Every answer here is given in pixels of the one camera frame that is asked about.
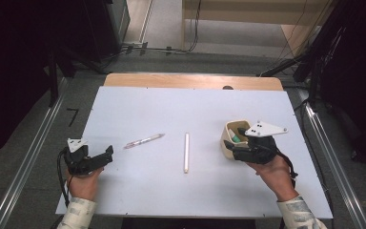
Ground clear ballpoint pen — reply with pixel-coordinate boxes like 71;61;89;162
123;133;166;150

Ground aluminium floor rail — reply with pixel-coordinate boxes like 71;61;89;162
298;89;366;229
0;77;70;229

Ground dark cabinet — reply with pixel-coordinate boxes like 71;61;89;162
85;0;132;63

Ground black metal stand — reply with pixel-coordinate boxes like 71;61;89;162
256;18;344;109
46;47;77;108

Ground person's left hand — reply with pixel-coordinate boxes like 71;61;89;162
66;166;104;202

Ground green and white glue stick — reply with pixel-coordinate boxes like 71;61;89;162
229;128;242;143

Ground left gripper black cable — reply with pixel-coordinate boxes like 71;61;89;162
56;148;71;208

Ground white pen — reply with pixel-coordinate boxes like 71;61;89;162
183;132;191;175

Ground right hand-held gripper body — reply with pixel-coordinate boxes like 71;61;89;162
233;120;289;165

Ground white table board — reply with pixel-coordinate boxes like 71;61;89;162
55;86;334;219

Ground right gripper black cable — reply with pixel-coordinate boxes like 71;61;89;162
275;148;299;189

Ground light wooden cabinet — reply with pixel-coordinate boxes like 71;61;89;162
181;0;335;58

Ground beige pen holder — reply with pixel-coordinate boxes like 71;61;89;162
220;119;253;160

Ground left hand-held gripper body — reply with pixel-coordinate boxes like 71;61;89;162
62;137;92;176

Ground black floor cables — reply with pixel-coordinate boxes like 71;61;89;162
101;0;204;70

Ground wooden table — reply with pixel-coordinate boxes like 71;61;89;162
103;73;284;92

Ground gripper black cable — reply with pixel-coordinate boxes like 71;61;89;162
56;148;71;208
275;148;299;189

